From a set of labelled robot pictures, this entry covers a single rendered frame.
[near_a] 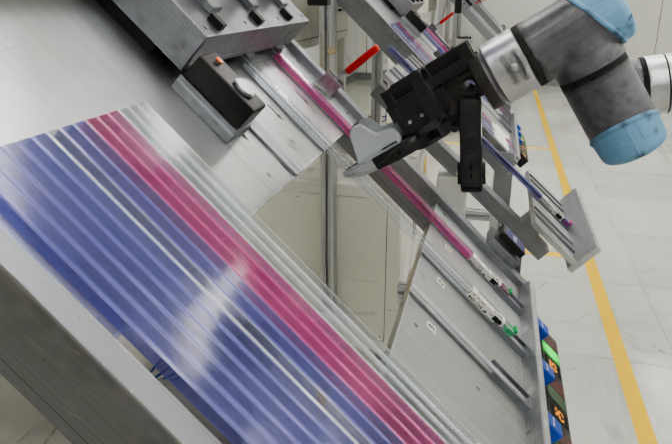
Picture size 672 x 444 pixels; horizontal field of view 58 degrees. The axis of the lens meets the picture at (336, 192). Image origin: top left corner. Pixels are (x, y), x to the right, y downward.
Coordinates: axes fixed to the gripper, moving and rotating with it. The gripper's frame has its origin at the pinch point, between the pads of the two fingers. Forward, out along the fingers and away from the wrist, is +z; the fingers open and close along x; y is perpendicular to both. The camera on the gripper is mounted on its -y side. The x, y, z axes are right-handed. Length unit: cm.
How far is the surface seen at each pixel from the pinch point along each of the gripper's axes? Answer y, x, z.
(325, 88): 11.4, -16.1, 2.9
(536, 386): -31.1, 8.8, -8.0
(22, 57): 25.0, 32.7, 6.9
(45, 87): 22.0, 33.3, 6.2
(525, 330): -31.3, -4.9, -7.1
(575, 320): -108, -144, 7
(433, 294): -16.2, 7.5, -2.7
